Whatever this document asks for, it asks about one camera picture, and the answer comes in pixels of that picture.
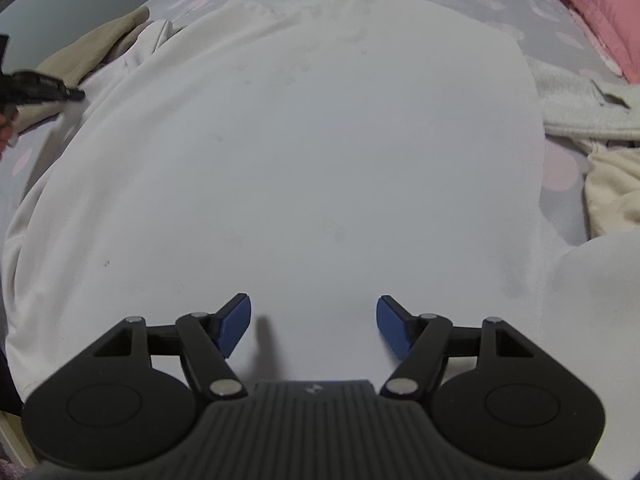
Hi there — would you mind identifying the white sweatshirt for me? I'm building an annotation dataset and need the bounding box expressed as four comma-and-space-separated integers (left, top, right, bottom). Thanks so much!
1, 0, 639, 479

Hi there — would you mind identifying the person's left hand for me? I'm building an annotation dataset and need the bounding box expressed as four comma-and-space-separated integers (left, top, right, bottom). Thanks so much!
0, 106, 18, 155

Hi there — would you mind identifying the folded beige garment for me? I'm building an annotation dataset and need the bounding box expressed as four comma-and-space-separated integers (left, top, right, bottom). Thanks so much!
1, 6, 150, 136

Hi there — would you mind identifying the cream knit garment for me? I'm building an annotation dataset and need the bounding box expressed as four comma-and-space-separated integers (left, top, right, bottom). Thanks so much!
576, 140, 640, 238

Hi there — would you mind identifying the light grey hoodie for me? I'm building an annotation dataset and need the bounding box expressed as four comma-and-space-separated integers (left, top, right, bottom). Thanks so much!
526, 56, 639, 142

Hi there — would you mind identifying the pink pillow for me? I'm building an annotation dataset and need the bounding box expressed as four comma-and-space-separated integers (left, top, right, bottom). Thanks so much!
567, 0, 640, 84

